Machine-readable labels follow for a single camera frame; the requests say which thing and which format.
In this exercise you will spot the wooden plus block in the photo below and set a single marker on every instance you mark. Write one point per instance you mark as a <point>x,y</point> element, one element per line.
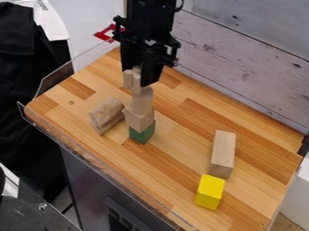
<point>132,81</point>

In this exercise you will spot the black jacket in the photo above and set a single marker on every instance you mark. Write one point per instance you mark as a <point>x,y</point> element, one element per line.
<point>24,90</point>

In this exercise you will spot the red clamp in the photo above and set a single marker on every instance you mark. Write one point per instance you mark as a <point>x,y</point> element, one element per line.
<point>105,33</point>

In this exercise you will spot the wooden half-round block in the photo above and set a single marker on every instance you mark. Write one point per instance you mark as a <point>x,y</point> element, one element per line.
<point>106,114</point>

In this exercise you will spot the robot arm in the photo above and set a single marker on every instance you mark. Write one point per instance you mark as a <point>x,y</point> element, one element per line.
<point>149,13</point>

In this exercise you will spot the long wooden block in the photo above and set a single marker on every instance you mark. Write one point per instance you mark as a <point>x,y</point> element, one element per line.
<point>223,153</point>

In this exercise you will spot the wooden cylinder block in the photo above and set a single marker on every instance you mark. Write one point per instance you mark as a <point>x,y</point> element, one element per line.
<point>143,100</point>

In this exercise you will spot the wooden cube block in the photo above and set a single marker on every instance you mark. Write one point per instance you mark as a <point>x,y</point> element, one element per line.
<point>139,121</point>

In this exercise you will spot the yellow cube block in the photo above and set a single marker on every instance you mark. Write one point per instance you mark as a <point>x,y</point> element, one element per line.
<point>210,192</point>

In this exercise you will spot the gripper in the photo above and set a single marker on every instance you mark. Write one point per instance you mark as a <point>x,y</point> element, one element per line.
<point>155,39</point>

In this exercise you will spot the green cube block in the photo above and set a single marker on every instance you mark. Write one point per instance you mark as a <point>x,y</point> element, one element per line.
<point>141,135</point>

